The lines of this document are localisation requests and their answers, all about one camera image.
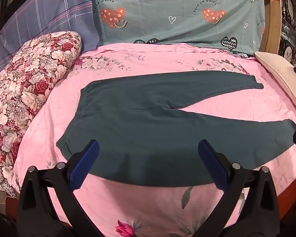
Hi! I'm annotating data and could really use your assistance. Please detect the cream quilted pillow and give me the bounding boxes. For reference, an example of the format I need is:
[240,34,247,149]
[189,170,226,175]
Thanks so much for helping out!
[254,51,296,119]

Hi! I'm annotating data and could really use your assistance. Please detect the red rose floral quilt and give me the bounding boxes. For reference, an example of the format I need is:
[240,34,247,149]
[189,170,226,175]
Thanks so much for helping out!
[0,31,82,198]

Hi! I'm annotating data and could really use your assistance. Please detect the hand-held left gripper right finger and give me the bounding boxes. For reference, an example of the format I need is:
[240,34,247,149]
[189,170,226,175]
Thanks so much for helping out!
[195,139,280,237]

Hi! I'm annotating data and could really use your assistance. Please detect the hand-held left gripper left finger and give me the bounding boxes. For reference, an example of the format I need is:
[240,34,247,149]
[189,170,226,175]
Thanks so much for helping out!
[17,139,101,237]

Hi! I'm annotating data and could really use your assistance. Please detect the purple plaid pillow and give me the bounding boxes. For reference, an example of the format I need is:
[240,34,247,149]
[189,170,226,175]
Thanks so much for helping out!
[0,0,100,72]

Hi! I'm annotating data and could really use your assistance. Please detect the dark green pants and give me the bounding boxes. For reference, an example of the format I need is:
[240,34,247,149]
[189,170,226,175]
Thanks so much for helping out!
[56,71,296,187]

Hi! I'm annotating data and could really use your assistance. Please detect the teal heart print pillow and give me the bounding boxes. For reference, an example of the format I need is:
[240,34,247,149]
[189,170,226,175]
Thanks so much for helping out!
[91,0,265,55]

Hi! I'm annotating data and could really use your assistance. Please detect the pink floral bedsheet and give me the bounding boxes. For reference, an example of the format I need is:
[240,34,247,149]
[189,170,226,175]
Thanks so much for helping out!
[11,42,296,237]

